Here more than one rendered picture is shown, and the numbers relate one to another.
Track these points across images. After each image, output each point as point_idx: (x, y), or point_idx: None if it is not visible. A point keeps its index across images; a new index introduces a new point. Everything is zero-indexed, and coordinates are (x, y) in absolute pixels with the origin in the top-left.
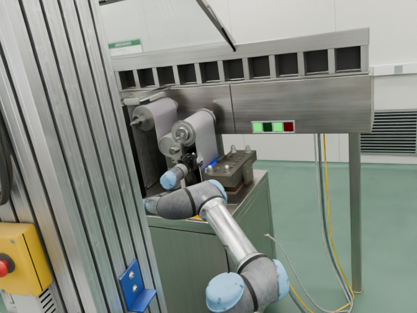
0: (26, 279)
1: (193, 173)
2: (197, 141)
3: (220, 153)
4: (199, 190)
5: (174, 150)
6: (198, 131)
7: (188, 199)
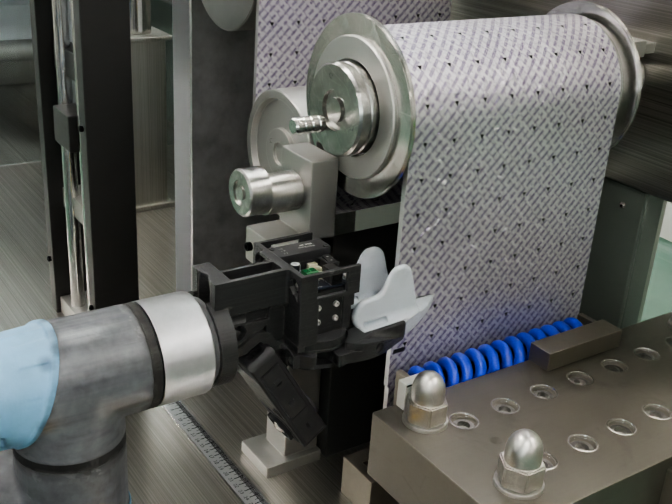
0: None
1: (289, 385)
2: (426, 188)
3: (615, 297)
4: None
5: (250, 192)
6: (455, 125)
7: None
